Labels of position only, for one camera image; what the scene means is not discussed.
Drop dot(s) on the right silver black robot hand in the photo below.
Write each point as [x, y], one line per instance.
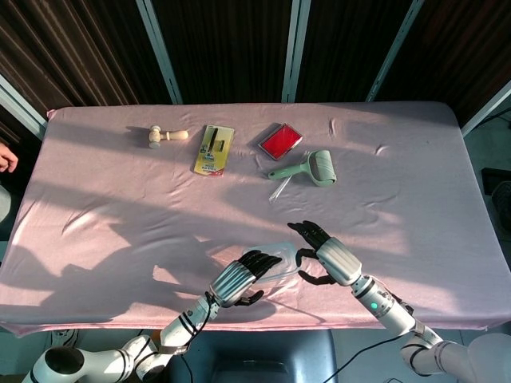
[339, 261]

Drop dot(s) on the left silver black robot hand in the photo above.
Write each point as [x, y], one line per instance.
[231, 281]

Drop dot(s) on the blue rimmed clear lid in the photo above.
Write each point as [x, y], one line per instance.
[286, 252]

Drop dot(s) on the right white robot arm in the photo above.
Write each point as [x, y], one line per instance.
[383, 309]

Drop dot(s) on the grey robot torso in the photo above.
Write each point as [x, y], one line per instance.
[255, 355]

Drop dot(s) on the clear plastic tube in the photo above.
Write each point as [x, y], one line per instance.
[279, 190]

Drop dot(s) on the green lint roller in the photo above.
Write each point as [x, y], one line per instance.
[321, 167]

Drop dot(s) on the razor in yellow blister pack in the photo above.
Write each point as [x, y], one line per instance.
[213, 153]

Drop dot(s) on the red ink pad case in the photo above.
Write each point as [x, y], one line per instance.
[279, 141]

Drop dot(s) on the pink tablecloth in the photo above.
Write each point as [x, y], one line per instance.
[120, 179]

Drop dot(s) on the small wooden mallet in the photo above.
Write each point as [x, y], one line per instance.
[167, 135]

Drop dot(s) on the brown pleated curtain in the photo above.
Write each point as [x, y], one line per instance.
[351, 44]
[72, 52]
[227, 48]
[463, 44]

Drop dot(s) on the bystander bare hand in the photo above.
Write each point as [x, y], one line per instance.
[8, 159]

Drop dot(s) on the grey metal window post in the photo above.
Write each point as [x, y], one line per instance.
[485, 109]
[393, 52]
[159, 48]
[22, 105]
[294, 52]

